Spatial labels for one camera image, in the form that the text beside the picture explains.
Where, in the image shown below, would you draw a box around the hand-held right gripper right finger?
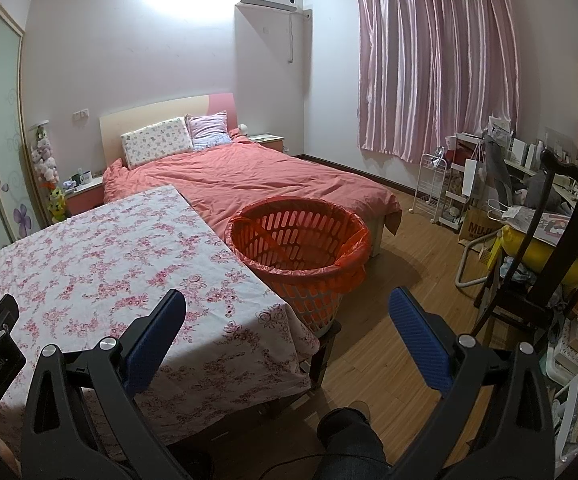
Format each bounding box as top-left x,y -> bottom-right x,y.
388,286 -> 555,480

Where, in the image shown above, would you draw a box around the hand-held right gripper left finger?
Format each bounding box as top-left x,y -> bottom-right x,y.
19,288 -> 188,480

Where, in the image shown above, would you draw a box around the red plastic basket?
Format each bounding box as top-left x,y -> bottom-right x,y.
225,197 -> 372,338

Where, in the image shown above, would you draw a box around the white tubular stand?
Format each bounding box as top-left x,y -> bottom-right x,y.
455,237 -> 500,291

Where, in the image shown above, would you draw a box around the dark wooden table leg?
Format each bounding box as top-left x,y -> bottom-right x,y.
309,320 -> 342,391

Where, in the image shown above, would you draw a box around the pink floral tablecloth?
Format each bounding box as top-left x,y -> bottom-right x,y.
0,185 -> 320,461

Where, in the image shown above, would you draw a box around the dark wooden chair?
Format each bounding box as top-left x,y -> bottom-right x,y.
469,147 -> 578,361

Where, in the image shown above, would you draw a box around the person's leg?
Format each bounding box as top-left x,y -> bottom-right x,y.
316,400 -> 390,480

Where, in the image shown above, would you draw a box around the brown paper bag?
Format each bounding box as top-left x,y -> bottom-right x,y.
456,205 -> 502,253

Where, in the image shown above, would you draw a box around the pink nightstand with mug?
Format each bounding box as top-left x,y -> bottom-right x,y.
64,175 -> 106,218

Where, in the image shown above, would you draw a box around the white trolley cart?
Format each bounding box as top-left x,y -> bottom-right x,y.
439,132 -> 490,233

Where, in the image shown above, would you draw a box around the hanging plush toys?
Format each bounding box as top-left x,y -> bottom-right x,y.
30,125 -> 70,223

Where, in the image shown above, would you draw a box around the white paper shopping bag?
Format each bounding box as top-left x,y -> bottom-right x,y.
462,157 -> 485,196

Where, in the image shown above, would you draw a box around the newspaper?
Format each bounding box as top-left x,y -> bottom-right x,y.
502,205 -> 578,256

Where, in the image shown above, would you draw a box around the white floral pillow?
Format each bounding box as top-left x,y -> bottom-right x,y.
120,117 -> 195,170

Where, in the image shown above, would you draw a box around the pink duvet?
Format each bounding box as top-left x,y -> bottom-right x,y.
103,132 -> 402,261

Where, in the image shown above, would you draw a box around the pink striped pillow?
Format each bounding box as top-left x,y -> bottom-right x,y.
185,111 -> 232,152

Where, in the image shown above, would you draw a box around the cream and pink headboard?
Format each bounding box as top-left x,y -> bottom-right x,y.
99,92 -> 235,168

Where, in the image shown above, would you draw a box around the pink satin curtain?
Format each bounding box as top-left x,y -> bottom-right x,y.
356,0 -> 520,163

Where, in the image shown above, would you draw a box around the white wire rack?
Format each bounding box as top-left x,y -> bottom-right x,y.
409,149 -> 450,223

